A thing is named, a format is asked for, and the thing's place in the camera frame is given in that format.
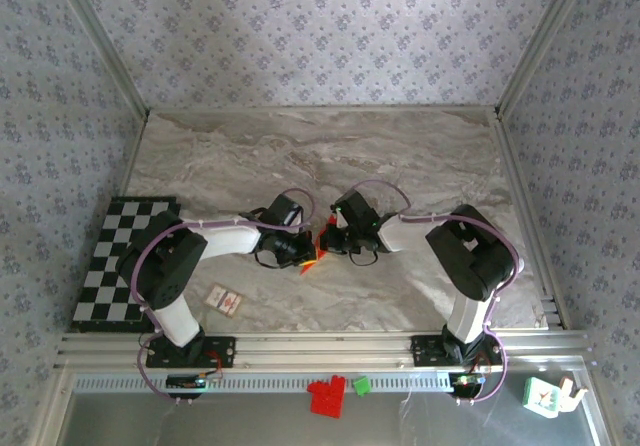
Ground red paper sheet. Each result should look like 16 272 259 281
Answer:
298 215 341 278

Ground steel sheet shelf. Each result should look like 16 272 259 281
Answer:
62 390 609 446

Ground small printed playing card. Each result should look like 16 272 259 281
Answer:
203 283 245 320

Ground red toy brick stack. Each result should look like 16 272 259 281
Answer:
306 374 347 420

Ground black white checkerboard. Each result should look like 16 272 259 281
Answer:
71 194 182 335

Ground white green toy clock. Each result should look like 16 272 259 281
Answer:
522 376 564 420

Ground beige wooden toy piece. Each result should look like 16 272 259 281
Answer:
557 376 589 415

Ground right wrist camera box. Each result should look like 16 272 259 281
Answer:
333 190 379 230

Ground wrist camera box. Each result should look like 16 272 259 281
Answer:
267 194 305 228
333 190 379 230

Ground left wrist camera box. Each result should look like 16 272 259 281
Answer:
267 194 305 228

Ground aluminium front rail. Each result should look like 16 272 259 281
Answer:
53 329 596 370

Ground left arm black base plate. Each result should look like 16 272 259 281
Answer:
145 335 237 370

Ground grey slotted cable duct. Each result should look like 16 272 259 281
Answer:
72 370 454 395

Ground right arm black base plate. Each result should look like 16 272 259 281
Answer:
410 334 504 367

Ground aluminium table side rail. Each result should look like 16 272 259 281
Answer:
117 110 152 200
492 113 571 331

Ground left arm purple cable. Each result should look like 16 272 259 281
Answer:
129 188 316 406

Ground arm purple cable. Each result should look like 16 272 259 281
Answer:
129 188 316 406
348 179 520 406

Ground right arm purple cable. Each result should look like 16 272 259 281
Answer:
348 179 520 406

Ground aluminium frame post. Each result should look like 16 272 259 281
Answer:
49 0 152 120
494 0 597 122

